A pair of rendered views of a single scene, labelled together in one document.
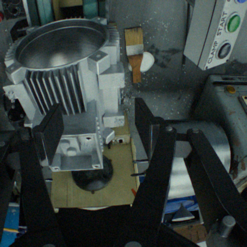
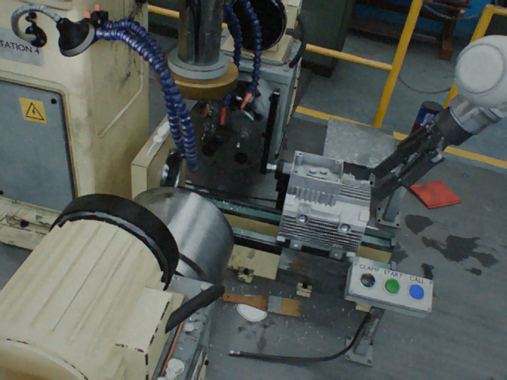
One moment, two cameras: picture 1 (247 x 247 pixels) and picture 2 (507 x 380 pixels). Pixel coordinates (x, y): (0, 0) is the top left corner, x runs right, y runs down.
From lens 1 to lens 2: 1.09 m
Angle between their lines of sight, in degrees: 68
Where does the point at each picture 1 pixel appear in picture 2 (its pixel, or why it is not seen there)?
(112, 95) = (328, 217)
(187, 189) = (192, 212)
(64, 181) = not seen: hidden behind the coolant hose
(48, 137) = (396, 161)
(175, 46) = (268, 347)
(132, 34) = (294, 305)
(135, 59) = (261, 301)
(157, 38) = (282, 329)
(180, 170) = (221, 222)
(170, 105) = not seen: hidden behind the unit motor
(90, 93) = (342, 205)
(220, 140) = not seen: hidden behind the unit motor
